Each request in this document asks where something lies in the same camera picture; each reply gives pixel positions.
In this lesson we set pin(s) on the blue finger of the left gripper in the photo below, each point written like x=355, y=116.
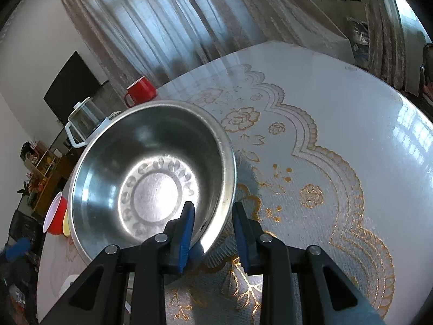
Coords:
x=17, y=250

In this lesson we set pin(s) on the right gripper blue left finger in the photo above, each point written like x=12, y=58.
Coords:
x=98, y=295

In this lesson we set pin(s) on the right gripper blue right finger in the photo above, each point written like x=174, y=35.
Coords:
x=326, y=294

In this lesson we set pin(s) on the red plastic bowl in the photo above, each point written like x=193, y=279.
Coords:
x=53, y=222

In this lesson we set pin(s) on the yellow plastic bowl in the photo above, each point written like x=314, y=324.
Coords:
x=66, y=226

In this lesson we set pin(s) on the stainless steel bowl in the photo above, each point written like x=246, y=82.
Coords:
x=137, y=174

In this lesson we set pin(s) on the large pink-rimmed floral plate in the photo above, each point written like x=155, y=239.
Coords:
x=67, y=283

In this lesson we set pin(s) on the black leather armchair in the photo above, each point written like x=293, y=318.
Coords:
x=24, y=226

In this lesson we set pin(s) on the wooden sideboard cabinet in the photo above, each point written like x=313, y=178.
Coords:
x=42, y=190

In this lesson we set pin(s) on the wooden shelf with items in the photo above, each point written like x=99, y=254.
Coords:
x=38, y=159

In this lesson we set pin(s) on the white glass electric kettle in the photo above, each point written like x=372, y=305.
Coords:
x=85, y=122

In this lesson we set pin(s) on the red enamel mug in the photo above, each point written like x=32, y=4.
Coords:
x=141, y=91

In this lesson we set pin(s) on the grey side curtain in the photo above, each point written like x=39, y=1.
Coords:
x=386, y=49

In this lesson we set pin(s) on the grey lace window curtain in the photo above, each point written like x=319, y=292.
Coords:
x=164, y=39

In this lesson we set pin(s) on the black wall television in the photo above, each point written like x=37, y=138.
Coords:
x=74, y=83

